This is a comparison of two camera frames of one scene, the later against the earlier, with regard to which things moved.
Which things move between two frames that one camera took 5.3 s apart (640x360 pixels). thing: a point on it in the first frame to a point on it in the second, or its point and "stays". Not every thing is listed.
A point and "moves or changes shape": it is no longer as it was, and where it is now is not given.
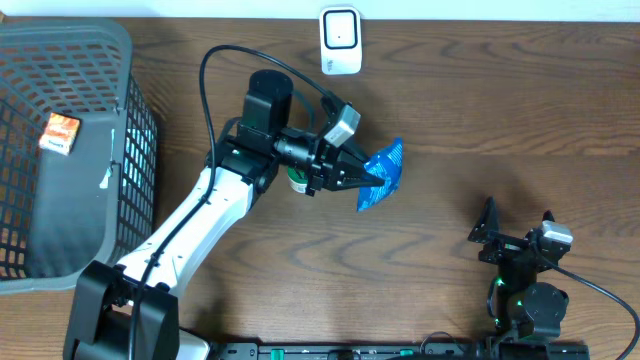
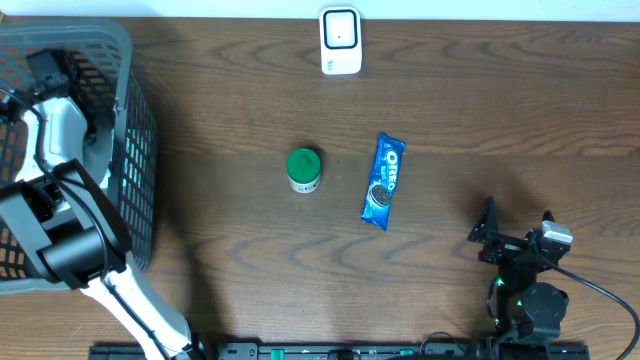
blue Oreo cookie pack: x=386 y=165 moves or changes shape
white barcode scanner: x=341 y=42 stays
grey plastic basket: x=60 y=212 stays
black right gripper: x=487 y=231 stays
